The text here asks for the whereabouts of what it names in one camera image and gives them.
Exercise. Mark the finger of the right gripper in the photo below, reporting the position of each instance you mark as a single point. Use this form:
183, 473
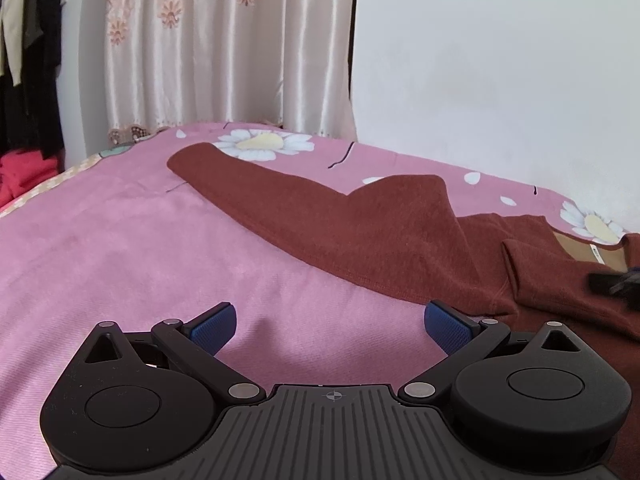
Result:
625, 285

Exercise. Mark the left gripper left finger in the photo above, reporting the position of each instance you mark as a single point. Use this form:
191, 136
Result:
145, 398

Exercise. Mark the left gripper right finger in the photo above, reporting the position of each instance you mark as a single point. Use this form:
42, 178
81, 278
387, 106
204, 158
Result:
514, 397

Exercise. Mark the dark red knit sweater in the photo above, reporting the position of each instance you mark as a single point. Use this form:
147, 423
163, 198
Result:
399, 237

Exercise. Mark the hanging dark clothes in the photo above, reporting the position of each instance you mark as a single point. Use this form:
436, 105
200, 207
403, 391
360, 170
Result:
30, 56

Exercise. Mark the pink floral bed sheet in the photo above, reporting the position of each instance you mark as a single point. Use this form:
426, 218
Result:
129, 241

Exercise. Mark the red cloth pile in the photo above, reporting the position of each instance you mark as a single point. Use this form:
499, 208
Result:
23, 170

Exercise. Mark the cream floral satin curtain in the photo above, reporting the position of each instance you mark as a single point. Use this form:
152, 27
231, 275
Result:
276, 62

